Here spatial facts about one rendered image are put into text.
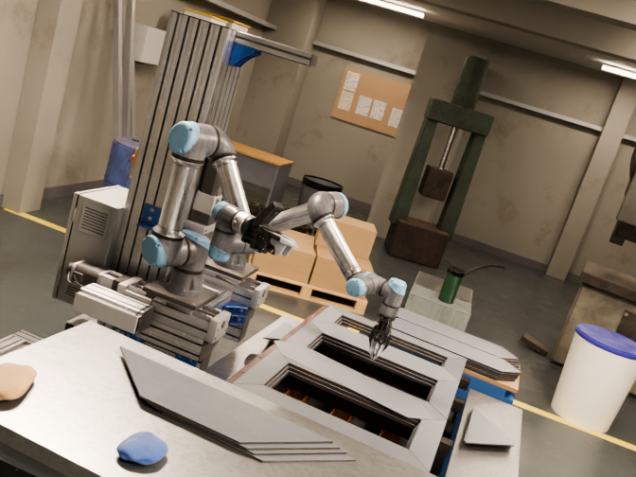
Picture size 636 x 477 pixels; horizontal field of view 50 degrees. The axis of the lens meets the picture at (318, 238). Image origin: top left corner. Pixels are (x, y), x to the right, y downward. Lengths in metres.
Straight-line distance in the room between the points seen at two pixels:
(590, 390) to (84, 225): 4.04
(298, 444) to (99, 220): 1.44
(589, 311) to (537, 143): 4.98
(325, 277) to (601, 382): 2.43
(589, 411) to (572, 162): 6.30
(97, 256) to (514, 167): 9.12
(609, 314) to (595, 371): 1.33
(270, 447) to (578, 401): 4.19
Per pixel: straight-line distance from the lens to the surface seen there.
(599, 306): 6.87
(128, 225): 2.91
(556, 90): 11.41
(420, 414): 2.75
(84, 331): 2.17
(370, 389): 2.79
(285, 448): 1.80
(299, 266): 6.16
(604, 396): 5.72
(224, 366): 3.00
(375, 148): 11.51
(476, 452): 2.90
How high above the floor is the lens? 1.98
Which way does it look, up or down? 13 degrees down
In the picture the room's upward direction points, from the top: 17 degrees clockwise
